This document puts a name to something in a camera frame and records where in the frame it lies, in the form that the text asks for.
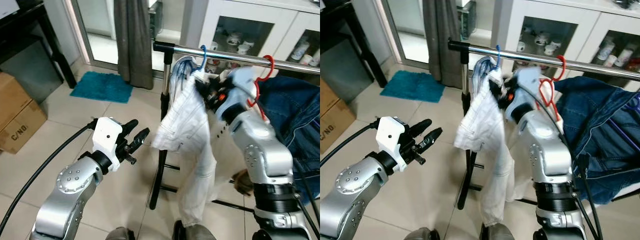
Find black speaker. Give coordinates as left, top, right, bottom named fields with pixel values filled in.
left=149, top=0, right=164, bottom=41

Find white box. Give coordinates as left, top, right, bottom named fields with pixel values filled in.
left=0, top=0, right=21, bottom=20

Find teal floor mat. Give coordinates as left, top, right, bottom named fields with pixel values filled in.
left=69, top=71, right=134, bottom=104
left=380, top=70, right=446, bottom=103

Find black shelf desk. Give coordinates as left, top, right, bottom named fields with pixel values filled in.
left=0, top=0, right=78, bottom=90
left=320, top=0, right=388, bottom=88

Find red plastic hanger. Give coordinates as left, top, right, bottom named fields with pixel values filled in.
left=536, top=54, right=568, bottom=124
left=246, top=54, right=277, bottom=122

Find blue plastic hanger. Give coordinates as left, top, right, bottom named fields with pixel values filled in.
left=170, top=45, right=210, bottom=93
left=472, top=45, right=503, bottom=93

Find grey curtain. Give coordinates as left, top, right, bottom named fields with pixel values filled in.
left=422, top=0, right=463, bottom=90
left=114, top=0, right=155, bottom=91

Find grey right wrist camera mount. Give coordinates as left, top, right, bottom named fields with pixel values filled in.
left=227, top=66, right=262, bottom=108
left=505, top=67, right=543, bottom=121

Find brown round object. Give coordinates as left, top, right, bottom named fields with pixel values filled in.
left=232, top=169, right=254, bottom=197

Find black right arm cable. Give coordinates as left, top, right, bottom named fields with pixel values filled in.
left=517, top=82, right=606, bottom=240

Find cardboard box printed C/NO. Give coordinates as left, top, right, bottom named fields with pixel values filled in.
left=0, top=100, right=48, bottom=154
left=320, top=100, right=342, bottom=153

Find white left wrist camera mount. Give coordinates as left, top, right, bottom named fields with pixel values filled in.
left=375, top=116, right=407, bottom=173
left=91, top=117, right=124, bottom=173

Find white trousers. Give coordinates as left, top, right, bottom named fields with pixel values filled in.
left=151, top=57, right=236, bottom=228
left=454, top=57, right=516, bottom=228

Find glass sliding door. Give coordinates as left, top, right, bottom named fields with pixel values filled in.
left=65, top=0, right=168, bottom=73
left=372, top=0, right=471, bottom=71

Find metal clothes rack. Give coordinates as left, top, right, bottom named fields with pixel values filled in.
left=447, top=40, right=640, bottom=211
left=149, top=41, right=321, bottom=213

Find purple hanger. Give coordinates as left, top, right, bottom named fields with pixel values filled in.
left=611, top=119, right=640, bottom=147

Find blue denim garment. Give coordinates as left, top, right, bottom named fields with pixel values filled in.
left=552, top=75, right=640, bottom=206
left=257, top=75, right=321, bottom=203

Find grey robot right foot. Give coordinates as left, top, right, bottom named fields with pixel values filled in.
left=172, top=220, right=217, bottom=240
left=480, top=222, right=518, bottom=240

